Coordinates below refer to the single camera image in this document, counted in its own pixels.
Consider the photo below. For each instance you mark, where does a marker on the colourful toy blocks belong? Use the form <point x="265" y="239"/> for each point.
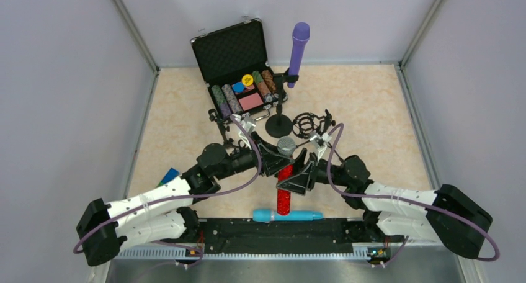
<point x="169" y="176"/>

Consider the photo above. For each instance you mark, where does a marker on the purple microphone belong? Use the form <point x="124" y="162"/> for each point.
<point x="300" y="37"/>

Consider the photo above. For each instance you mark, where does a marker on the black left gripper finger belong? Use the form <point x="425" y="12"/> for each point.
<point x="265" y="148"/>
<point x="273" y="162"/>

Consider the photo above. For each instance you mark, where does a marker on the green blue chip row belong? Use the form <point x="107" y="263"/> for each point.
<point x="221" y="101"/>

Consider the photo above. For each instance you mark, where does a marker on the orange black chip row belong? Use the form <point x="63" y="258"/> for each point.
<point x="269" y="81"/>

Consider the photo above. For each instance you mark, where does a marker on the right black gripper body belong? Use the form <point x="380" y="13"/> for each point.
<point x="311" y="170"/>

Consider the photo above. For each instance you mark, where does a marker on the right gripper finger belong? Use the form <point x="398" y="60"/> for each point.
<point x="293" y="183"/>
<point x="304" y="161"/>

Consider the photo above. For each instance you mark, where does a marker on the black round base mic stand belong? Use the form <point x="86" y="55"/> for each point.
<point x="280" y="125"/>

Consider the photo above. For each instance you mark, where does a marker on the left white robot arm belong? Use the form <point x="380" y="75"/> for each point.
<point x="107" y="228"/>

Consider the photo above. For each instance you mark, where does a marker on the blue dealer button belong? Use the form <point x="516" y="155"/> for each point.
<point x="238" y="87"/>

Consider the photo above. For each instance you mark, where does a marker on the black shock mount tripod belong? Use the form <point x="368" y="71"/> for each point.
<point x="314" y="129"/>

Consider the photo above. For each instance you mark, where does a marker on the red card deck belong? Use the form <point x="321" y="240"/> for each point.
<point x="248" y="89"/>
<point x="250" y="101"/>

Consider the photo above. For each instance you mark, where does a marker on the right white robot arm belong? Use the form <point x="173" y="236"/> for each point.
<point x="445" y="215"/>

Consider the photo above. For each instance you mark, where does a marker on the green red chip row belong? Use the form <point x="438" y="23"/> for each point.
<point x="262" y="87"/>

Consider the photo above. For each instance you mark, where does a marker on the yellow big blind button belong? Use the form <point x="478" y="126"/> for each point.
<point x="247" y="80"/>

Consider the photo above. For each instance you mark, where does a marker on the black tripod mic stand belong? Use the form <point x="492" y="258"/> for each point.
<point x="214" y="116"/>

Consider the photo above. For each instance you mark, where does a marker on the black poker chip case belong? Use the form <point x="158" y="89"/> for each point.
<point x="224" y="56"/>

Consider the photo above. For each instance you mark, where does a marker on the light blue microphone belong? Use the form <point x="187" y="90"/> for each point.
<point x="268" y="215"/>

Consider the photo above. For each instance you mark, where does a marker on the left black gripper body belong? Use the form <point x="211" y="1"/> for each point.
<point x="261" y="157"/>

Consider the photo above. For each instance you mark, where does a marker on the red glitter microphone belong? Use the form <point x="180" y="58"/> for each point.
<point x="286" y="146"/>

